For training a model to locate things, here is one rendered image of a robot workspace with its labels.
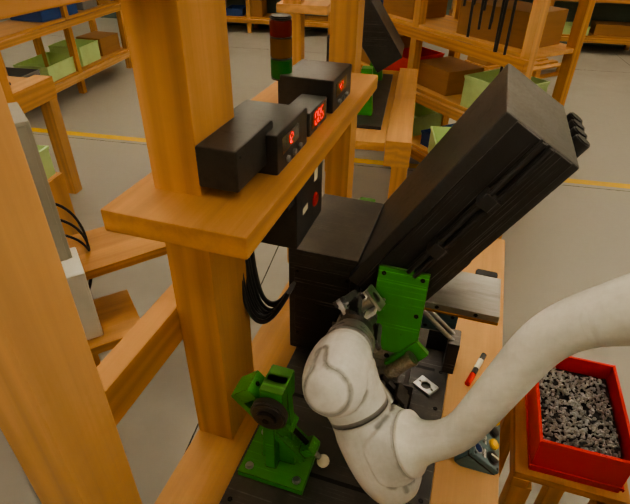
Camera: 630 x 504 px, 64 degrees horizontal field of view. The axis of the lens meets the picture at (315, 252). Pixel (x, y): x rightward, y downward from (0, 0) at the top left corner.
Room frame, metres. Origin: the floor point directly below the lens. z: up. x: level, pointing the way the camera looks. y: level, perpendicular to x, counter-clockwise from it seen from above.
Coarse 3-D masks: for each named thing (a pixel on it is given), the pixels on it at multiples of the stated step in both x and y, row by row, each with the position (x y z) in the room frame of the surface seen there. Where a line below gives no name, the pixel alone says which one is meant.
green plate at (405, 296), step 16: (384, 272) 0.90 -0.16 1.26; (400, 272) 0.89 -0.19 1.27; (384, 288) 0.89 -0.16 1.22; (400, 288) 0.88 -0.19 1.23; (416, 288) 0.87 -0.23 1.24; (400, 304) 0.87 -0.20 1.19; (416, 304) 0.86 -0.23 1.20; (384, 320) 0.86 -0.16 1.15; (400, 320) 0.86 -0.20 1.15; (416, 320) 0.85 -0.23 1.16; (384, 336) 0.85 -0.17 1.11; (400, 336) 0.84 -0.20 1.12; (416, 336) 0.84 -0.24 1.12
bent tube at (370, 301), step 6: (372, 288) 0.88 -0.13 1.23; (366, 294) 0.85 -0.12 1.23; (372, 294) 0.86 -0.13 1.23; (378, 294) 0.87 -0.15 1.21; (366, 300) 0.85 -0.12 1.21; (372, 300) 0.84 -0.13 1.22; (378, 300) 0.86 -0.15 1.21; (348, 306) 0.87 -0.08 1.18; (366, 306) 0.85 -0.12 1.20; (372, 306) 0.85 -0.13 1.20; (378, 306) 0.84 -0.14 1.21; (384, 390) 0.78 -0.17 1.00; (390, 396) 0.77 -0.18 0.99; (390, 402) 0.76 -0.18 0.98
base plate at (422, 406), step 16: (304, 352) 0.99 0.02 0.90; (432, 352) 1.00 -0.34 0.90; (416, 368) 0.94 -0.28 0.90; (432, 368) 0.94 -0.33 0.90; (304, 400) 0.83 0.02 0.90; (416, 400) 0.84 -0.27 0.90; (432, 400) 0.84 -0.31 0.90; (304, 416) 0.78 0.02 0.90; (320, 416) 0.78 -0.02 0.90; (432, 416) 0.79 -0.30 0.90; (304, 432) 0.73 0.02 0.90; (320, 432) 0.74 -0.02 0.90; (320, 448) 0.69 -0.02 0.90; (336, 448) 0.69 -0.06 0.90; (240, 464) 0.65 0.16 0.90; (336, 464) 0.65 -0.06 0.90; (432, 464) 0.66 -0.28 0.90; (240, 480) 0.61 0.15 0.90; (320, 480) 0.61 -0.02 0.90; (336, 480) 0.61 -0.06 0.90; (352, 480) 0.62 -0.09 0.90; (224, 496) 0.57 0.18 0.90; (240, 496) 0.57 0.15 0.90; (256, 496) 0.58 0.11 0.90; (272, 496) 0.58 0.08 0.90; (288, 496) 0.58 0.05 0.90; (304, 496) 0.58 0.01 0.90; (320, 496) 0.58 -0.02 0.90; (336, 496) 0.58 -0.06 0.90; (352, 496) 0.58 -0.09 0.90; (368, 496) 0.58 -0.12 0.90; (416, 496) 0.58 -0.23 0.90
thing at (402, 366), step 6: (408, 354) 0.80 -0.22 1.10; (396, 360) 0.81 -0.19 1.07; (402, 360) 0.80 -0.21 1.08; (408, 360) 0.79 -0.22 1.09; (414, 360) 0.80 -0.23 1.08; (384, 366) 0.81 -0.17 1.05; (390, 366) 0.80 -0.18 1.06; (396, 366) 0.80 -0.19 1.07; (402, 366) 0.79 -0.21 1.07; (408, 366) 0.79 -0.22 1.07; (414, 366) 0.79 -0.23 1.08; (384, 372) 0.80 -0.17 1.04; (390, 372) 0.79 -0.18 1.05; (396, 372) 0.79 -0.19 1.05; (402, 372) 0.79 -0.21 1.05; (390, 378) 0.79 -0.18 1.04
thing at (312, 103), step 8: (304, 96) 1.09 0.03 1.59; (312, 96) 1.09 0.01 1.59; (320, 96) 1.09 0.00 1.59; (296, 104) 1.04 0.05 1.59; (304, 104) 1.04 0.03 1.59; (312, 104) 1.04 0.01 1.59; (320, 104) 1.05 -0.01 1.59; (312, 112) 1.00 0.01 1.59; (312, 120) 1.00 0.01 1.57; (320, 120) 1.05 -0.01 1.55; (312, 128) 1.00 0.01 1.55
